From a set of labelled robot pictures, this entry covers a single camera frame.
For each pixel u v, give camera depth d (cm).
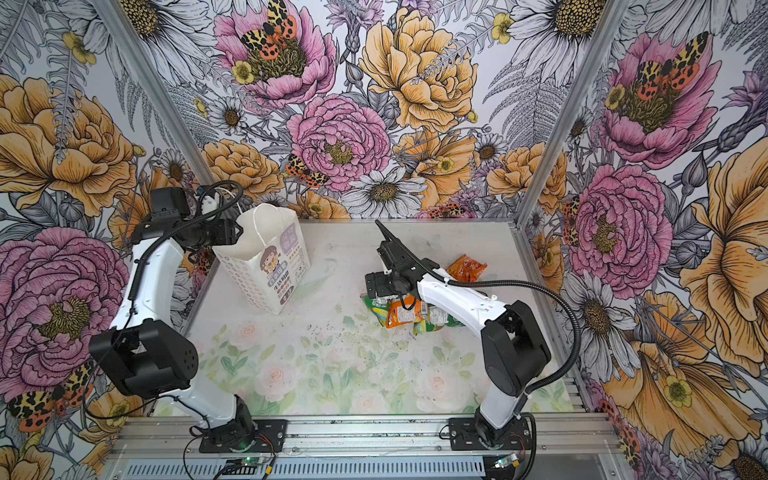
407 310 72
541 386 49
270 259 85
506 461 71
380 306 91
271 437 73
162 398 48
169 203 62
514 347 46
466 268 99
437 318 88
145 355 45
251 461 71
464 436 74
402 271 65
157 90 84
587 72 82
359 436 76
